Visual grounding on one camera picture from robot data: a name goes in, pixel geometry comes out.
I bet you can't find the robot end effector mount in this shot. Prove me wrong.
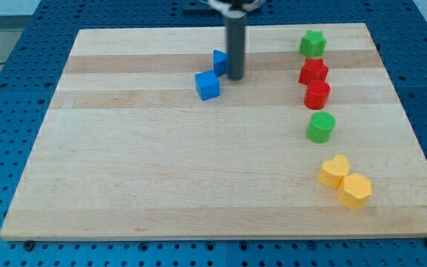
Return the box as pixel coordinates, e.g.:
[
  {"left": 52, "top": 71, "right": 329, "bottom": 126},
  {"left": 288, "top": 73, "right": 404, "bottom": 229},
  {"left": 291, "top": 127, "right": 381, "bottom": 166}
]
[{"left": 208, "top": 0, "right": 265, "bottom": 16}]

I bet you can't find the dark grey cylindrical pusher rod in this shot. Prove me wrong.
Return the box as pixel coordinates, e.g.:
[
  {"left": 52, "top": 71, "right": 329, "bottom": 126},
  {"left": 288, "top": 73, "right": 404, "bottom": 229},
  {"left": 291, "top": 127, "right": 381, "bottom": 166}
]
[{"left": 225, "top": 10, "right": 246, "bottom": 80}]

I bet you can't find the blue cube block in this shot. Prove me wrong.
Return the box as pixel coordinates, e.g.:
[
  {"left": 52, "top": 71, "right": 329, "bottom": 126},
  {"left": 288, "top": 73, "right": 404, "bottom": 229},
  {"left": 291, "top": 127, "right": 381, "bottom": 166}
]
[{"left": 194, "top": 70, "right": 220, "bottom": 101}]

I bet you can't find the green star block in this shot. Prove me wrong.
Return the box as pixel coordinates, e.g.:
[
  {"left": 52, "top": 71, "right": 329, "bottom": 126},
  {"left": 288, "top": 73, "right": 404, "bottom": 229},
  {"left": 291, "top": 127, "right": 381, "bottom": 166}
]
[{"left": 299, "top": 30, "right": 327, "bottom": 58}]

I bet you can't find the red star block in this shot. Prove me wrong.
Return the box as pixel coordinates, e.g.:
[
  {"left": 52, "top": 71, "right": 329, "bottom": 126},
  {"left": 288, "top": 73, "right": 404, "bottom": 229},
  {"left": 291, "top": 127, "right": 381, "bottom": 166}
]
[{"left": 298, "top": 58, "right": 329, "bottom": 85}]

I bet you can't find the blue block behind rod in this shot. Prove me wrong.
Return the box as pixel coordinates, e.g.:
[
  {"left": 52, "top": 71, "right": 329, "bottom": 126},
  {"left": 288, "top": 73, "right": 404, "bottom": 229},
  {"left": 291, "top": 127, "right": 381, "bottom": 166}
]
[{"left": 213, "top": 50, "right": 227, "bottom": 77}]

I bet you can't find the red cylinder block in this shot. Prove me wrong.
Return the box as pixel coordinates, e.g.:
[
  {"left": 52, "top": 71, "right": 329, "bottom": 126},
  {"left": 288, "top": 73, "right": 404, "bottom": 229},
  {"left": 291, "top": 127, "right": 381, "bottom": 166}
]
[{"left": 303, "top": 80, "right": 331, "bottom": 110}]

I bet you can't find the green cylinder block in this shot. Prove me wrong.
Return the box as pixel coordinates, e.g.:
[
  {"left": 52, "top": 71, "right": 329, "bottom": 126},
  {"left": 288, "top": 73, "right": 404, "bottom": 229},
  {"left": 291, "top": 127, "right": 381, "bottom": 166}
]
[{"left": 306, "top": 111, "right": 336, "bottom": 143}]

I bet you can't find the light wooden board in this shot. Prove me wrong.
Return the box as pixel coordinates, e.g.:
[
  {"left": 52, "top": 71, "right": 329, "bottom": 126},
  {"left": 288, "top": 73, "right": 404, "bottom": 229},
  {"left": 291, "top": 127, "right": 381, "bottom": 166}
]
[{"left": 0, "top": 23, "right": 427, "bottom": 241}]

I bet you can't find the yellow heart block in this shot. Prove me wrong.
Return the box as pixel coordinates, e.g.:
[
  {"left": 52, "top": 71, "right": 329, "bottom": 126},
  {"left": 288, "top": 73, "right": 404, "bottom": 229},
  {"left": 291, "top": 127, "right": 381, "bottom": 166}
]
[{"left": 317, "top": 154, "right": 350, "bottom": 188}]

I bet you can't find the yellow hexagon block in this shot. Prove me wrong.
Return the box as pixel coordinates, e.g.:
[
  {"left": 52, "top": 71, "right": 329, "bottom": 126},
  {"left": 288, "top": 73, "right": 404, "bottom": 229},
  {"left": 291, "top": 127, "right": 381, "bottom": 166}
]
[{"left": 337, "top": 173, "right": 373, "bottom": 210}]

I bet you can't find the blue perforated metal table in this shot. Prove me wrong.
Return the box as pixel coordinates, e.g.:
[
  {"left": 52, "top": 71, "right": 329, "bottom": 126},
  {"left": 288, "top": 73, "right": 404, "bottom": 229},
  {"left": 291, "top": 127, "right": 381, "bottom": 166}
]
[{"left": 0, "top": 1, "right": 427, "bottom": 266}]

